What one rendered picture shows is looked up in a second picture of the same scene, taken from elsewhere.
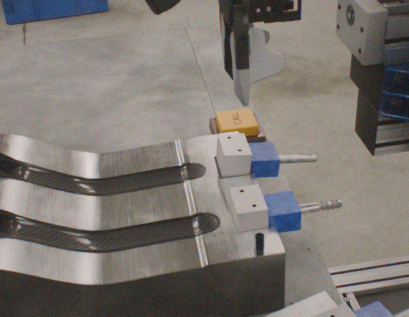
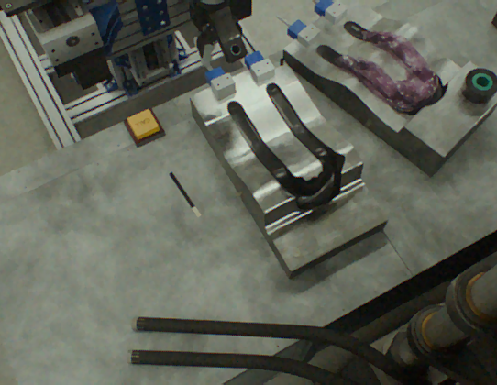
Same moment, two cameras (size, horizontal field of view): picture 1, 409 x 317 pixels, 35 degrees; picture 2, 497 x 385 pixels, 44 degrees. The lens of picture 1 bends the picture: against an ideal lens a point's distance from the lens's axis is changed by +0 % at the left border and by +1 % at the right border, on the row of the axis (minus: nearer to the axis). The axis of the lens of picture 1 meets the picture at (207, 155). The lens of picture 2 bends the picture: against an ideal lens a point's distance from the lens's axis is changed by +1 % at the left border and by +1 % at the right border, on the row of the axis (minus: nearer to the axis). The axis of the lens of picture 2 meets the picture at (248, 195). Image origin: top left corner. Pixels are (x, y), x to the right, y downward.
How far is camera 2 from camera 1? 1.48 m
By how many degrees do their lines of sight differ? 68
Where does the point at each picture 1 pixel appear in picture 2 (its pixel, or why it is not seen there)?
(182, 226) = (274, 99)
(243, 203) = (267, 68)
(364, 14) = (92, 26)
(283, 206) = (258, 57)
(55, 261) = (323, 131)
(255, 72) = not seen: hidden behind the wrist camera
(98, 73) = (66, 258)
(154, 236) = (284, 109)
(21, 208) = (303, 153)
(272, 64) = not seen: hidden behind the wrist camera
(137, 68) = (50, 231)
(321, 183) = not seen: outside the picture
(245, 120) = (144, 116)
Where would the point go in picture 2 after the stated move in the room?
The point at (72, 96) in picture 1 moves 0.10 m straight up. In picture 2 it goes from (108, 258) to (99, 245)
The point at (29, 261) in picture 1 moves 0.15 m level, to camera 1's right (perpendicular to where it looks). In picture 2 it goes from (332, 135) to (306, 85)
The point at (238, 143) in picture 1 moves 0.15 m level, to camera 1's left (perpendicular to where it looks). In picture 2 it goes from (222, 80) to (244, 130)
